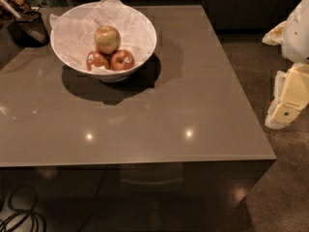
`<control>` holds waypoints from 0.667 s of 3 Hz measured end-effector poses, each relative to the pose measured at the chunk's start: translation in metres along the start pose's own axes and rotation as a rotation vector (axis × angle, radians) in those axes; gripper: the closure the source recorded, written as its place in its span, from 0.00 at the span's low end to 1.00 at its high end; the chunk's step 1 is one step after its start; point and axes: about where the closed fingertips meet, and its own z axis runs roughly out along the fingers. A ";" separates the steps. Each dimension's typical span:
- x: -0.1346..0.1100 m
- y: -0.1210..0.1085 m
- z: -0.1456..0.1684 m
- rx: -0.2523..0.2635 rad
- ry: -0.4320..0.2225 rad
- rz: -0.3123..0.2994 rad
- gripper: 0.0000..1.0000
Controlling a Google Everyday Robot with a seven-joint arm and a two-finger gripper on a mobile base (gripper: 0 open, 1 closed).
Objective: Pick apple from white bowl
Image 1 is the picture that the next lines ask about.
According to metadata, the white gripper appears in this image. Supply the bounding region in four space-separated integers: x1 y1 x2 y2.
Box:
262 0 309 130

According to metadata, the yellow-green top apple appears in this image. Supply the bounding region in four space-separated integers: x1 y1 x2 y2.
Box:
94 25 121 55

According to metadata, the red apple right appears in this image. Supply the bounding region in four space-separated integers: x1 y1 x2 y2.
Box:
110 49 135 71

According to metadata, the red apple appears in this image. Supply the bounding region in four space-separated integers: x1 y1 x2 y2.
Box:
86 51 110 71
110 49 135 71

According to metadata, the red apple left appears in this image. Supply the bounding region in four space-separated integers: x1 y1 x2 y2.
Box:
86 51 110 71

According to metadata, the white ceramic bowl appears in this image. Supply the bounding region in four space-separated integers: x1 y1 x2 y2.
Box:
49 1 156 82

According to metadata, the white crumpled paper liner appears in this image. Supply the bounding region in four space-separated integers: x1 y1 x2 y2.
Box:
49 0 156 82

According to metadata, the black mesh basket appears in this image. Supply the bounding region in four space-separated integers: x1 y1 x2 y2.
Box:
9 12 49 47

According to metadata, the brown patterned item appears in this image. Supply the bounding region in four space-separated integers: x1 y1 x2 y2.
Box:
0 0 31 27

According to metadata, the black floor cable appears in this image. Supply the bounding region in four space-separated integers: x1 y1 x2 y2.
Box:
0 185 47 232

